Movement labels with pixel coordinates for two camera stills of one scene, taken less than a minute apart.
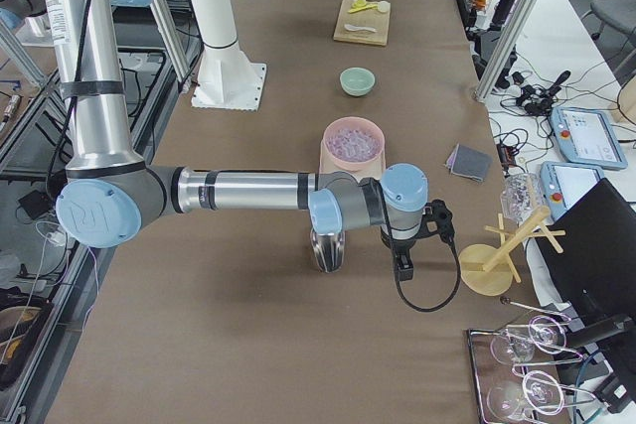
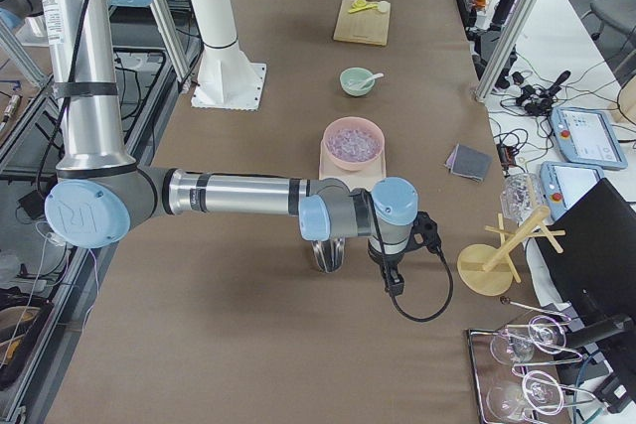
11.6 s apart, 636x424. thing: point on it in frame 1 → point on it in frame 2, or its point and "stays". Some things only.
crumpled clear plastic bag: x=521 y=195 stays
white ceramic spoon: x=351 y=27 → x=359 y=83
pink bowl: x=353 y=142 stays
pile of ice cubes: x=353 y=145 stays
